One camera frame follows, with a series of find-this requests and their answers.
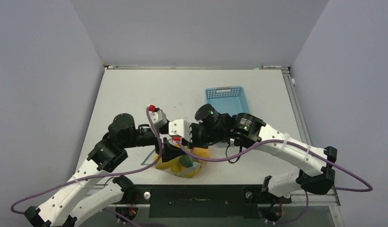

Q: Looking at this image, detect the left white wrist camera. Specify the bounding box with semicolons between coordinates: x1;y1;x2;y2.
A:
146;105;168;130

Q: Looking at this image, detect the yellow lemon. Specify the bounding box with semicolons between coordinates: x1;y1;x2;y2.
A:
193;148;212;158

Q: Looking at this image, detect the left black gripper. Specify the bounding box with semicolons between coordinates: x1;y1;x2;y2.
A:
122;119;186;161

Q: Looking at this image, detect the purple cable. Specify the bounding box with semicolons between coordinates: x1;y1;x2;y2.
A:
173;138;374;192
9;106;164;215

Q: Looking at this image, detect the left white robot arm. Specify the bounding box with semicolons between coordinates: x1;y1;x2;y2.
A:
23;106;192;227

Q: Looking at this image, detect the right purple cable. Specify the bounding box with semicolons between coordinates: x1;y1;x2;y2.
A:
173;138;374;192

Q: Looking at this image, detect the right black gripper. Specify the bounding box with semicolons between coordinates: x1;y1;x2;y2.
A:
181;122;224;149

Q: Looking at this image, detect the yellow banana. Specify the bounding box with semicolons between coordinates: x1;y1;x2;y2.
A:
155;156;206;178

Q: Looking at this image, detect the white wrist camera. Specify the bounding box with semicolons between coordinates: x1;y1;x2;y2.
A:
146;105;168;130
168;119;192;142

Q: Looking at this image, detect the clear zip top bag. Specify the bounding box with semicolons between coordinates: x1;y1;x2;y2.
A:
141;148;213;178

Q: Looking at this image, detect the blue plastic basket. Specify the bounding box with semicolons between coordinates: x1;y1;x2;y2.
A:
205;86;250;116

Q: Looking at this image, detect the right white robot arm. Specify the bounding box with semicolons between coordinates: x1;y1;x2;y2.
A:
188;104;337;202

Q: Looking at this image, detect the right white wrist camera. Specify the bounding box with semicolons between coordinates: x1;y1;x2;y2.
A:
168;119;192;142

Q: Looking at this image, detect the green lime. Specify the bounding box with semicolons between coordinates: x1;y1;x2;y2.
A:
179;155;193;168

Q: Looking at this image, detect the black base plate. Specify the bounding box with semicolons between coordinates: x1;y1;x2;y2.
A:
128;184;270;219

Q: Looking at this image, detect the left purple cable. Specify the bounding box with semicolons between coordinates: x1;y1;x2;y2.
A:
9;106;164;215

